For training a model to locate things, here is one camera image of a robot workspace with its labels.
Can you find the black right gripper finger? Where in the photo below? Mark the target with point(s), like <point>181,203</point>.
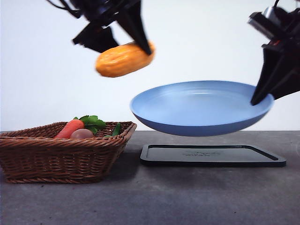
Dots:
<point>289,84</point>
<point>272,70</point>

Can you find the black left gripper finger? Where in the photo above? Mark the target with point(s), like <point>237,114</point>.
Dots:
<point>98,39</point>
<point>137,28</point>

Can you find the yellow-orange corn cob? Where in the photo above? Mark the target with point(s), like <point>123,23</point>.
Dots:
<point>122,61</point>

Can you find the blue round plate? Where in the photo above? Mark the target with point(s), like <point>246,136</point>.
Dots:
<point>199,110</point>

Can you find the brown wicker basket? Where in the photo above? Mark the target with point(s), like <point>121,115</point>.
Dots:
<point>58,161</point>

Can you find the green leafy vegetable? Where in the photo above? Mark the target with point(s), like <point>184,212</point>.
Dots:
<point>93,120</point>

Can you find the green pepper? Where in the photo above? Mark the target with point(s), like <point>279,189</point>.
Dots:
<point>117,129</point>

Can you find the orange carrot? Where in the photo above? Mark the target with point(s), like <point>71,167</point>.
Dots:
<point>69,130</point>

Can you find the brown egg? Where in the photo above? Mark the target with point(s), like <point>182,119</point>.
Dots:
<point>82,134</point>

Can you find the black rectangular tray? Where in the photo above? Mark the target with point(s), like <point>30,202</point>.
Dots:
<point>211,155</point>

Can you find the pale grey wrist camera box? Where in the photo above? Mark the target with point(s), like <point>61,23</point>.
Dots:
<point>261,21</point>

